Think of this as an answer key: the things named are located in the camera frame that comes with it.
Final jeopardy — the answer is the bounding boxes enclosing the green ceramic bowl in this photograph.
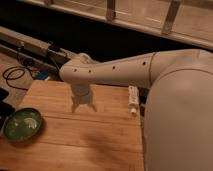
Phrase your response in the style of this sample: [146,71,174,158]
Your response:
[3,108,43,142]

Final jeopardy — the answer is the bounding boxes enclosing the black object at left edge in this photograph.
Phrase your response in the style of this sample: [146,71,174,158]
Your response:
[0,87,15,130]

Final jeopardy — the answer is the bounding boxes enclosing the black power adapter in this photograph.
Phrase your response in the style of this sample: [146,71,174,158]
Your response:
[48,41,67,57]

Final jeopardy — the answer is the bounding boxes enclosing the white plastic bottle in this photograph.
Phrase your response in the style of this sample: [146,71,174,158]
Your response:
[128,86,139,115]

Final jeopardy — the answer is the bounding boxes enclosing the wooden railing frame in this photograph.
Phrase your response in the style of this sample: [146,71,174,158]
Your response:
[20,0,213,50]

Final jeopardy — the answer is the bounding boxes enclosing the blue object on floor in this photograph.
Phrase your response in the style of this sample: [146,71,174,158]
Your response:
[34,71,50,80]

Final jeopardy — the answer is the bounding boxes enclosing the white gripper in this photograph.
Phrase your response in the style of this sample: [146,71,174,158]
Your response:
[70,84,97,113]

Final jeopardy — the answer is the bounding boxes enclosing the black coiled cable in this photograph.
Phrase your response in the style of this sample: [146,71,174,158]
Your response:
[2,65,34,91]

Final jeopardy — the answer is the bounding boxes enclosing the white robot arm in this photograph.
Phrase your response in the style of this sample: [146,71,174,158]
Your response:
[60,49,213,171]

